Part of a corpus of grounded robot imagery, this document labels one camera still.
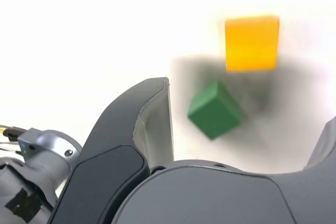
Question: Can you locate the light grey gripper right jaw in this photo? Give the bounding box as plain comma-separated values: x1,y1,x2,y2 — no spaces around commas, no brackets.
112,115,336,224

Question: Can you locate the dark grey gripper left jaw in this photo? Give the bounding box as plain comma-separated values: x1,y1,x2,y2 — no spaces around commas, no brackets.
49,76,175,224

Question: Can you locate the yellow cube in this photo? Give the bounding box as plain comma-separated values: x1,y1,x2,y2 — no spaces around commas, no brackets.
224,15,281,73

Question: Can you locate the green cube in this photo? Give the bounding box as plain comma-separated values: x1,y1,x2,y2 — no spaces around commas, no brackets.
187,79,244,141

